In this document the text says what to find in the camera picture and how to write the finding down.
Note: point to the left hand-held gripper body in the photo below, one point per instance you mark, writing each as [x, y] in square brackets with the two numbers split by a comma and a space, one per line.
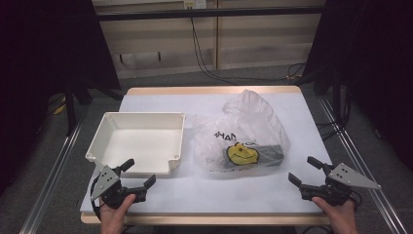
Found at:
[112, 190]

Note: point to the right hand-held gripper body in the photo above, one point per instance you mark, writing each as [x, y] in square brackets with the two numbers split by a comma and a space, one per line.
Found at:
[337, 190]

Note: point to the white plastic tray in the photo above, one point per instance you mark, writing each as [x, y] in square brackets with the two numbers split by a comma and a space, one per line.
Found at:
[142, 143]

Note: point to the dark box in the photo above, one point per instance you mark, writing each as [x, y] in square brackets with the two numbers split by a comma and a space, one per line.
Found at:
[270, 154]

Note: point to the clear smiley-print plastic bag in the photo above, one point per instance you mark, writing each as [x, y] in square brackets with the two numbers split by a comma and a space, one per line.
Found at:
[248, 112]

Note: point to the person's right hand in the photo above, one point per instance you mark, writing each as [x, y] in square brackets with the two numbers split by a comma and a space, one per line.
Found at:
[342, 219]

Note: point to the person's left hand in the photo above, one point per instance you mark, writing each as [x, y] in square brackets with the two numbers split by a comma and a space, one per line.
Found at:
[112, 221]

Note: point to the black metal stand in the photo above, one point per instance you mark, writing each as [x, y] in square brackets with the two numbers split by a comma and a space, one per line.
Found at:
[69, 110]

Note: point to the yellow floor tape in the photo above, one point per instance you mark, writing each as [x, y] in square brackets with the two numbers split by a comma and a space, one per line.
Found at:
[60, 109]

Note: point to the black curtain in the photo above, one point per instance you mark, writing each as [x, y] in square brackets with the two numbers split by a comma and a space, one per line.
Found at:
[373, 65]
[42, 48]

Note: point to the light wooden cabinet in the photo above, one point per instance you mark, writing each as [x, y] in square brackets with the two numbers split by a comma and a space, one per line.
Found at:
[259, 39]

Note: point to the black horizontal bar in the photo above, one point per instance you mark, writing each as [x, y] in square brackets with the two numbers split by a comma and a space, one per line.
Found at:
[207, 13]

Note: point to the metal floor rail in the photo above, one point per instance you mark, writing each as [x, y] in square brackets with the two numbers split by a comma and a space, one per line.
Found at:
[373, 191]
[48, 185]

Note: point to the white wall socket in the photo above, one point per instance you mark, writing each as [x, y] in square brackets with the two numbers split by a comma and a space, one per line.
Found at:
[195, 4]

